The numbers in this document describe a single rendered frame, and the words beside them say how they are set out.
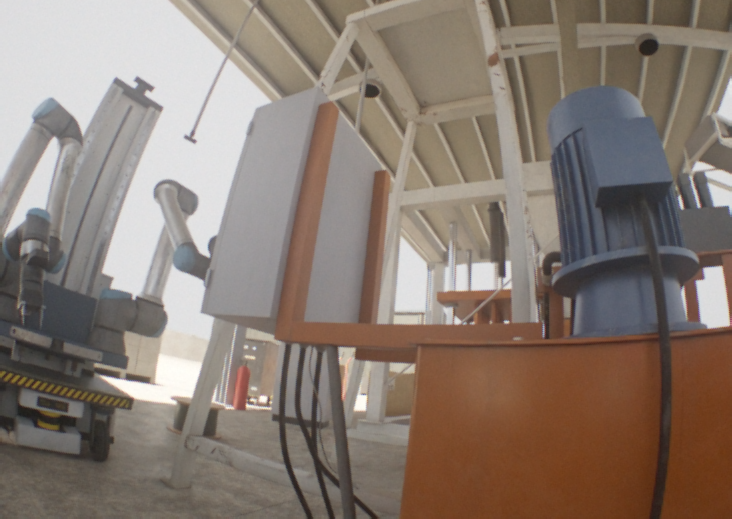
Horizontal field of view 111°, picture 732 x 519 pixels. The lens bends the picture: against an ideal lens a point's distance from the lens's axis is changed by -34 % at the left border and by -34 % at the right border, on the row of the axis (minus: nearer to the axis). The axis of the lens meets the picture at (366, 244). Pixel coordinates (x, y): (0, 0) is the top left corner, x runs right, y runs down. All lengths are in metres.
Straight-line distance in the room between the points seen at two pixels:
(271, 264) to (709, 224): 0.92
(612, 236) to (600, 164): 0.10
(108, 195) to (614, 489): 2.05
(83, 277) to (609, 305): 1.88
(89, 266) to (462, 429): 1.69
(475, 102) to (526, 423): 2.45
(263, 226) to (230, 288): 0.15
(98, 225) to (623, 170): 1.94
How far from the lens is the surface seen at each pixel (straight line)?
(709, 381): 0.54
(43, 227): 1.22
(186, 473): 1.60
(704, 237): 0.86
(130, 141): 2.13
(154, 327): 1.80
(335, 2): 5.39
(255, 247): 0.83
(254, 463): 1.28
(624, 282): 0.55
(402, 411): 6.51
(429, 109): 2.81
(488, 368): 0.48
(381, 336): 0.63
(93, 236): 1.94
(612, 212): 0.57
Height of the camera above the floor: 0.55
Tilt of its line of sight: 21 degrees up
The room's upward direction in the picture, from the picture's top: 6 degrees clockwise
